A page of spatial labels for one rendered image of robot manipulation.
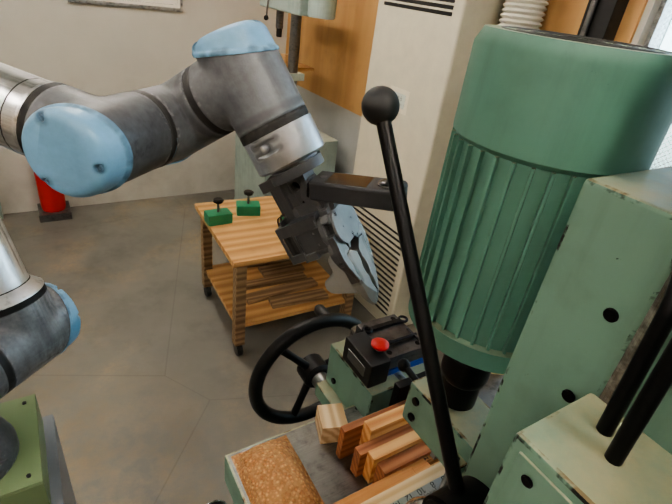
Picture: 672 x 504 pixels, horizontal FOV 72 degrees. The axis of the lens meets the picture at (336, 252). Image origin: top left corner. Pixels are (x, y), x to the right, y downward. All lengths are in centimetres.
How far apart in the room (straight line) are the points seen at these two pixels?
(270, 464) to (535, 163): 52
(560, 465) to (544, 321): 15
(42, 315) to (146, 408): 105
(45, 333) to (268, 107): 71
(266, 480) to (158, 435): 129
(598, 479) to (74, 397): 200
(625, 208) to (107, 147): 44
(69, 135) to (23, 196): 309
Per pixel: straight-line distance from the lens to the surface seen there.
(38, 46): 334
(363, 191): 54
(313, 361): 99
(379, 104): 42
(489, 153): 42
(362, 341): 79
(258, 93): 55
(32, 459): 116
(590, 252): 39
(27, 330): 107
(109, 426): 203
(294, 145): 54
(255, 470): 72
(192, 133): 60
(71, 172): 52
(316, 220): 57
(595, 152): 41
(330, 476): 75
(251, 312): 217
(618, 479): 33
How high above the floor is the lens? 152
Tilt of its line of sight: 30 degrees down
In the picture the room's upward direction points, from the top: 8 degrees clockwise
